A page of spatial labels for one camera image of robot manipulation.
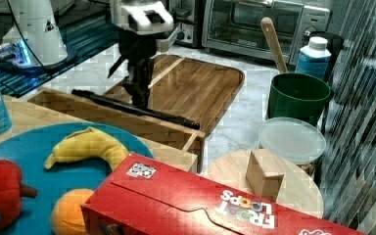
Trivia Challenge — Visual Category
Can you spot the blue plate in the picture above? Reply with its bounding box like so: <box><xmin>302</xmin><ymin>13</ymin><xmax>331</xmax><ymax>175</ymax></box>
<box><xmin>0</xmin><ymin>121</ymin><xmax>155</xmax><ymax>235</ymax></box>

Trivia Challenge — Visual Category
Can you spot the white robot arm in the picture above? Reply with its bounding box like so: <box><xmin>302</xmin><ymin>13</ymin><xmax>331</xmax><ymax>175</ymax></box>
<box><xmin>108</xmin><ymin>0</ymin><xmax>173</xmax><ymax>109</ymax></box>

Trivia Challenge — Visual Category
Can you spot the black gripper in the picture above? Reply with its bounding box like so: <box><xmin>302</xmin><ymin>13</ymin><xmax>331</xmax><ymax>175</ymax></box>
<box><xmin>108</xmin><ymin>30</ymin><xmax>157</xmax><ymax>109</ymax></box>

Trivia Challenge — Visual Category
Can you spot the red Froot Loops box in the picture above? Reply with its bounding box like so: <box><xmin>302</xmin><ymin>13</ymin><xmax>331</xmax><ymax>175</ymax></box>
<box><xmin>81</xmin><ymin>153</ymin><xmax>365</xmax><ymax>235</ymax></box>

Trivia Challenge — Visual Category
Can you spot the large wooden cutting board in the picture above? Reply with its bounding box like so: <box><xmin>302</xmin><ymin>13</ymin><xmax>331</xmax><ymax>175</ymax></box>
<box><xmin>102</xmin><ymin>54</ymin><xmax>246</xmax><ymax>137</ymax></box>

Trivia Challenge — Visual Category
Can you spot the orange plush fruit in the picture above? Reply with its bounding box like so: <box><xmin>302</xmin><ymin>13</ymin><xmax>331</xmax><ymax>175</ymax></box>
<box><xmin>51</xmin><ymin>188</ymin><xmax>93</xmax><ymax>235</ymax></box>

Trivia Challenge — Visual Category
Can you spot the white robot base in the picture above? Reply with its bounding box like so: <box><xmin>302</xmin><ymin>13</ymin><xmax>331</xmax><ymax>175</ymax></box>
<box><xmin>0</xmin><ymin>0</ymin><xmax>77</xmax><ymax>72</ymax></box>

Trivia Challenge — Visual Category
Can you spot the red plush pepper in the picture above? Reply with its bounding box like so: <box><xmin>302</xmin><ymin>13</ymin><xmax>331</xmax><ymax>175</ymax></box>
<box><xmin>0</xmin><ymin>160</ymin><xmax>38</xmax><ymax>231</ymax></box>

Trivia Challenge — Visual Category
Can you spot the green mug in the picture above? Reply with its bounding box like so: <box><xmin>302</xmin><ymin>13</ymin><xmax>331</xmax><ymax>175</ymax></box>
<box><xmin>267</xmin><ymin>72</ymin><xmax>334</xmax><ymax>126</ymax></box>

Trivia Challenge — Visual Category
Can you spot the stainless toaster oven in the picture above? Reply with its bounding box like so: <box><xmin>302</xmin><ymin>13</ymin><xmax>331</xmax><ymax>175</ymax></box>
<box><xmin>202</xmin><ymin>0</ymin><xmax>333</xmax><ymax>65</ymax></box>

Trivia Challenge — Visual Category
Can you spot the wooden drawer with black handle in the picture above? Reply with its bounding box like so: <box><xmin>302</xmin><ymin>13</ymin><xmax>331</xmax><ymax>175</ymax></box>
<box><xmin>27</xmin><ymin>88</ymin><xmax>205</xmax><ymax>173</ymax></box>

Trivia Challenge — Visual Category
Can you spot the glass jar of grains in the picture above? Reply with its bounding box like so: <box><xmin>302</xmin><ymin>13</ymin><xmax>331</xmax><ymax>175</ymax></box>
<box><xmin>258</xmin><ymin>117</ymin><xmax>326</xmax><ymax>176</ymax></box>

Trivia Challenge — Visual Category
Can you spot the white blue bottle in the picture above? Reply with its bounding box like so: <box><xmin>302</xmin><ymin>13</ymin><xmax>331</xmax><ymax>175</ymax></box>
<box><xmin>295</xmin><ymin>37</ymin><xmax>332</xmax><ymax>79</ymax></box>

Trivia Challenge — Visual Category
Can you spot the wooden spoon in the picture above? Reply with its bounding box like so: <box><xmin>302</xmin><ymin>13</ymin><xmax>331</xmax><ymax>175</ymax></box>
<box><xmin>260</xmin><ymin>17</ymin><xmax>288</xmax><ymax>73</ymax></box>

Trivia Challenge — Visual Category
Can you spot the wooden drawer cabinet box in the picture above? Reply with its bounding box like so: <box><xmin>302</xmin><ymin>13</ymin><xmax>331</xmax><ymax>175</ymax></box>
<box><xmin>0</xmin><ymin>95</ymin><xmax>198</xmax><ymax>173</ymax></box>

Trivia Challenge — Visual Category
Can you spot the silver toaster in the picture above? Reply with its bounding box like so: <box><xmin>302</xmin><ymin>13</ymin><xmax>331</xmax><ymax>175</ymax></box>
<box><xmin>157</xmin><ymin>0</ymin><xmax>205</xmax><ymax>53</ymax></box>

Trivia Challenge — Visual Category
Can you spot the yellow plush banana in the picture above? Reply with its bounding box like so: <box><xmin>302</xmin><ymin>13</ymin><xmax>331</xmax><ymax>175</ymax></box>
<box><xmin>44</xmin><ymin>127</ymin><xmax>129</xmax><ymax>170</ymax></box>

